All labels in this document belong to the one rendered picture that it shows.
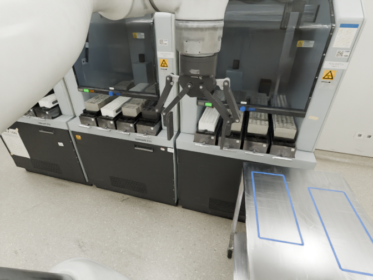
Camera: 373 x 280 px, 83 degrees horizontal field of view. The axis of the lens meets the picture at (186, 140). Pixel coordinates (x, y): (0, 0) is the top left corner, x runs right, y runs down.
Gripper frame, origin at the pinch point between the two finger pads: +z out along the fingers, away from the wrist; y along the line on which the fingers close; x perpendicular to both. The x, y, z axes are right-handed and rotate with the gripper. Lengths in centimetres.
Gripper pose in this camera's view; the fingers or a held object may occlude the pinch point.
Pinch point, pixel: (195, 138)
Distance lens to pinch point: 53.5
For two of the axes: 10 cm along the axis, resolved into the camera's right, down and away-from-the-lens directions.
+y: 9.6, 1.5, -2.4
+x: 2.8, -5.2, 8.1
